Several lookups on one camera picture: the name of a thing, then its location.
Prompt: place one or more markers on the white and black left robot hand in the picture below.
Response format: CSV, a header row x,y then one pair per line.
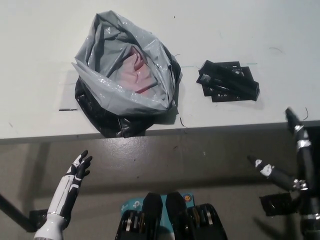
x,y
68,186

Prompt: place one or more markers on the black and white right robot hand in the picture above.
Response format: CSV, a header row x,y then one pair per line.
x,y
305,162

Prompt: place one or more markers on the grey and black plastic bag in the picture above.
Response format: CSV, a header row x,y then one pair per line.
x,y
117,97

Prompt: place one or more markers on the pink item inside bag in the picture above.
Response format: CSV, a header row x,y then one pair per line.
x,y
140,72

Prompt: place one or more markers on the black tape square marker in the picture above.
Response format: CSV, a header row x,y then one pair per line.
x,y
225,97

